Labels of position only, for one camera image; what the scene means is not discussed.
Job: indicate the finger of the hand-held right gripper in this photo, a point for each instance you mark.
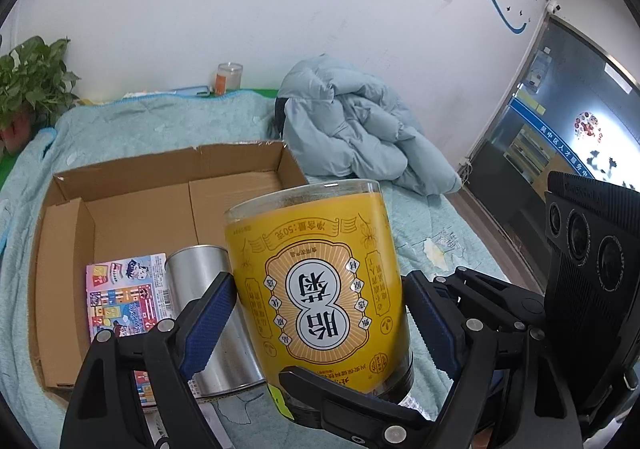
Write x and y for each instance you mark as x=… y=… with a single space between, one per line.
x=500 y=299
x=350 y=404

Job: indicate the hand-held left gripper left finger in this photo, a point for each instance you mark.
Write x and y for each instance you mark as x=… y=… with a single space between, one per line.
x=210 y=324

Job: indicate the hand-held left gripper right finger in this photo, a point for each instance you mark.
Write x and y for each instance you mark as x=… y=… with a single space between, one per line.
x=440 y=334

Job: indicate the silver metal can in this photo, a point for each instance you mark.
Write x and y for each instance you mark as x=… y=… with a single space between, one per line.
x=192 y=261

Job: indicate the colourful cartoon game box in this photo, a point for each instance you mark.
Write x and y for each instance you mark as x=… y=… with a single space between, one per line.
x=125 y=289

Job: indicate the yellow label jar black lid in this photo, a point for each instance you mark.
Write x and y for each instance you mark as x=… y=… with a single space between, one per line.
x=310 y=249

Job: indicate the brown cardboard box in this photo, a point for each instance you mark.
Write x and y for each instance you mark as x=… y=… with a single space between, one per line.
x=140 y=209

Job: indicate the light blue quilted blanket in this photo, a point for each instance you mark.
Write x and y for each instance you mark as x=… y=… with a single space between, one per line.
x=440 y=229

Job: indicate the glass door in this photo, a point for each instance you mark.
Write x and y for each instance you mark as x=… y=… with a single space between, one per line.
x=565 y=104

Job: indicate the grey-blue folded quilt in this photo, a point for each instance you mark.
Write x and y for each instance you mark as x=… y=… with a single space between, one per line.
x=360 y=129

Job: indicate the light blue flat book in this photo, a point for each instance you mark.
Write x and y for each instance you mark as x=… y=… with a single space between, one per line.
x=190 y=90

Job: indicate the glass jar orange label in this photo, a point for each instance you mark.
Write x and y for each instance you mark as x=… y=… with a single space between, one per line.
x=229 y=79

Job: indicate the bushy potted plant red pot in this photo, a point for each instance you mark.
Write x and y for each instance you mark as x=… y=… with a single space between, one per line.
x=35 y=79

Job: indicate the small wall-mounted device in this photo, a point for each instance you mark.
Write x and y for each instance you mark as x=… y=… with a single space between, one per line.
x=552 y=5

